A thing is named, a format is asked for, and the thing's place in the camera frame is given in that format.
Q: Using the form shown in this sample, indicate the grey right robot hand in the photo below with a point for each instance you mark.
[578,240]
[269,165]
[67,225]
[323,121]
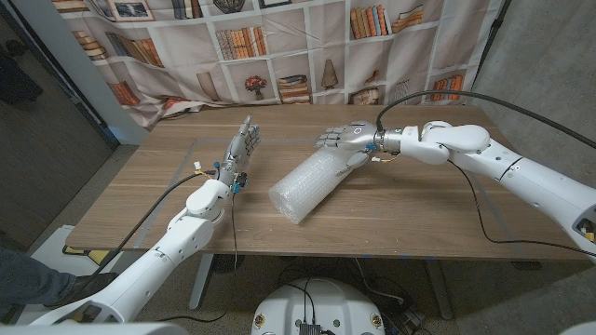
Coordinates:
[356,137]

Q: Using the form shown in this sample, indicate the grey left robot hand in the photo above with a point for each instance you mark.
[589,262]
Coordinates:
[239,149]

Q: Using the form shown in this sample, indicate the clear bubble wrap roll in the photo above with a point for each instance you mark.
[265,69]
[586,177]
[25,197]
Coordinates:
[302,186]

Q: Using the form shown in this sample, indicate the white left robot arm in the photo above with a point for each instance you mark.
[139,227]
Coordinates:
[144,272]

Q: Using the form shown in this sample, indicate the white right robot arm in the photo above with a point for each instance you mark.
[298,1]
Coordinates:
[535,181]

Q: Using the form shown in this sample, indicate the printed bookshelf backdrop cloth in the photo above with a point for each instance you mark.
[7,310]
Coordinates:
[288,56]

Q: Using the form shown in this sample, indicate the grey metal table leg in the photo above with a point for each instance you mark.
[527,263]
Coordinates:
[440,293]
[201,284]

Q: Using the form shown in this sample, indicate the black backdrop stand pole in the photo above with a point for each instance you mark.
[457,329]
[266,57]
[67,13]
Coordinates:
[493,39]

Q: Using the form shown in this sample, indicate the white robot torso base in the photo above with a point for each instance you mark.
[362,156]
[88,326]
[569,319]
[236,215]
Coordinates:
[326,307]

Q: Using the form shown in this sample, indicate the floor power strip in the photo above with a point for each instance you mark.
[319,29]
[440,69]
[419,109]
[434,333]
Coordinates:
[410,321]

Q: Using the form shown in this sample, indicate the white floor platform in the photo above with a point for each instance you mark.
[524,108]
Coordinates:
[56,242]

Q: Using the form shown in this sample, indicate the black shoe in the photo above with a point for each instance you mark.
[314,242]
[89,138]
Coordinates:
[84,286]

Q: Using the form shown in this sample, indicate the person's leg in blue jeans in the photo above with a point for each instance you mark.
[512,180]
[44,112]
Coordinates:
[28,279]

